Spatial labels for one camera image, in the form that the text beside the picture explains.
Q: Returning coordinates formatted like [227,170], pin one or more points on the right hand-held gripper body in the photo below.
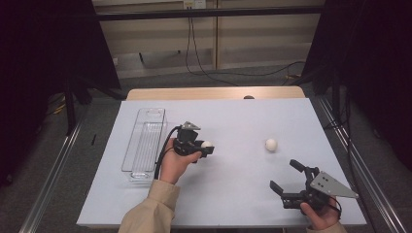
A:
[315,192]

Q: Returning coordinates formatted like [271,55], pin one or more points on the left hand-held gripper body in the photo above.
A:
[188,142]

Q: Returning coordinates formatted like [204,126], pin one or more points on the white ball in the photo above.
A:
[206,144]
[270,144]

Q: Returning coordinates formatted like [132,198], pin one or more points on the clear plastic container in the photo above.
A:
[145,142]

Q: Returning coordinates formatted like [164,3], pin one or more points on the person's right hand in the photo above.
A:
[322,218]

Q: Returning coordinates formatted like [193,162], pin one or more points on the person's left hand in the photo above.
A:
[173,166]

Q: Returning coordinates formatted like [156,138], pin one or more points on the white table sheet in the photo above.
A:
[233,181]

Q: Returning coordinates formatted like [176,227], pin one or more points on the dark round table grommet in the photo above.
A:
[248,97]

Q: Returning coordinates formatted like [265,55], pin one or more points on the black metal stand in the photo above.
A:
[69,113]

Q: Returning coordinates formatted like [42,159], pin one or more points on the dark curtain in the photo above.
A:
[39,64]
[372,64]

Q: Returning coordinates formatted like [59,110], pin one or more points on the black horizontal bar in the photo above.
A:
[207,13]

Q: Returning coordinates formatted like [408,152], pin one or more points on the metal floor rail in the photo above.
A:
[377,194]
[50,184]

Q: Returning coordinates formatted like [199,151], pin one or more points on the white wall socket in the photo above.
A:
[194,4]

